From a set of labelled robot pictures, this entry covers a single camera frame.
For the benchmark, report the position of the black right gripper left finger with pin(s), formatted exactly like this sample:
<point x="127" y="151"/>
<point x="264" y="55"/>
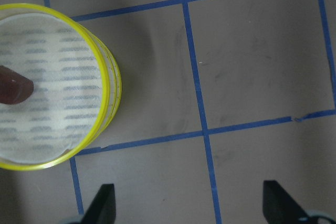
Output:
<point x="102" y="208"/>

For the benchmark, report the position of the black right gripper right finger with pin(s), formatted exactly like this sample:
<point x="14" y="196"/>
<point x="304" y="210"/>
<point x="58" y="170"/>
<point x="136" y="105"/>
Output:
<point x="280" y="207"/>

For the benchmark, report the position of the yellow rimmed steamer basket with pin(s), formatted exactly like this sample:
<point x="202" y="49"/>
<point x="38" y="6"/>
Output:
<point x="71" y="95"/>
<point x="111" y="84"/>

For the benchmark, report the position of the brown steamed bun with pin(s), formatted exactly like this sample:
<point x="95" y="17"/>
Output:
<point x="15" y="88"/>

